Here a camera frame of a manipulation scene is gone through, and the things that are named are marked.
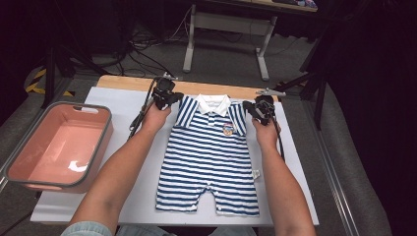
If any pink plastic basin grey rim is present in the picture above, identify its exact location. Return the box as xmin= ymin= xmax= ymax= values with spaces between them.
xmin=4 ymin=101 xmax=115 ymax=195

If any black curtain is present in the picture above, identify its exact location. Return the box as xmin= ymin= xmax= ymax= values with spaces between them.
xmin=324 ymin=0 xmax=417 ymax=236

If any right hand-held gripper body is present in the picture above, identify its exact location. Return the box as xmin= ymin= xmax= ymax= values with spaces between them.
xmin=255 ymin=88 xmax=287 ymax=126

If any person's light blue clothing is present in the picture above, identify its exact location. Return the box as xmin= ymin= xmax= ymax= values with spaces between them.
xmin=60 ymin=220 xmax=259 ymax=236

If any right hand-held gripper black cable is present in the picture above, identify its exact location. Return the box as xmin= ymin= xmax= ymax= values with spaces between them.
xmin=271 ymin=112 xmax=286 ymax=163

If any blue white striped baby romper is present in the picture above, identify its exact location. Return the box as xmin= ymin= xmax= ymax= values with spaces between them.
xmin=154 ymin=93 xmax=261 ymax=217

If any black metal stand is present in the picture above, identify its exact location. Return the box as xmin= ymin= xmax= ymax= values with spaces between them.
xmin=273 ymin=29 xmax=328 ymax=131

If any black tripod stand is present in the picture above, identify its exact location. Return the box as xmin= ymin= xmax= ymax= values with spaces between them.
xmin=40 ymin=42 xmax=109 ymax=109

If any hand-held gripper black cable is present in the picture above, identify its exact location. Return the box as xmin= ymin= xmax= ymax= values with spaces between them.
xmin=271 ymin=112 xmax=286 ymax=163
xmin=127 ymin=77 xmax=161 ymax=141

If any person's left hand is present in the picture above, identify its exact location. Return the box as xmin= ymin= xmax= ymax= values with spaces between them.
xmin=141 ymin=102 xmax=172 ymax=132

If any wooden desk top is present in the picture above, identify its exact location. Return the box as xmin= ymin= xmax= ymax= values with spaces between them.
xmin=193 ymin=0 xmax=319 ymax=14

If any grey metal desk frame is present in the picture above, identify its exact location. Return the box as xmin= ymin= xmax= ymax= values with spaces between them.
xmin=182 ymin=3 xmax=278 ymax=82

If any colourful cloth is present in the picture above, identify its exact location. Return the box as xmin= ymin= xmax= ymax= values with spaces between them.
xmin=295 ymin=0 xmax=319 ymax=9

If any yellow black hazard tape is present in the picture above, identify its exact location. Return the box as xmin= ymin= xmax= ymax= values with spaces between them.
xmin=25 ymin=68 xmax=76 ymax=97

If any bundle of floor cables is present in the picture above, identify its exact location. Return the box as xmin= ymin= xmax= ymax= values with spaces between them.
xmin=94 ymin=6 xmax=195 ymax=82

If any person's right hand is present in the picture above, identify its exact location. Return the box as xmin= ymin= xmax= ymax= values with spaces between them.
xmin=251 ymin=116 xmax=279 ymax=150

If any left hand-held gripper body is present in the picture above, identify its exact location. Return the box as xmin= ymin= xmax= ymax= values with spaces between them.
xmin=151 ymin=72 xmax=180 ymax=111

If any left hand-held gripper black cable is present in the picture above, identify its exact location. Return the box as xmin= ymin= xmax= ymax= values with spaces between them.
xmin=127 ymin=77 xmax=161 ymax=141

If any blue white striped shirt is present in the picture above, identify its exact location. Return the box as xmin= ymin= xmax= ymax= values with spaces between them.
xmin=30 ymin=87 xmax=320 ymax=227

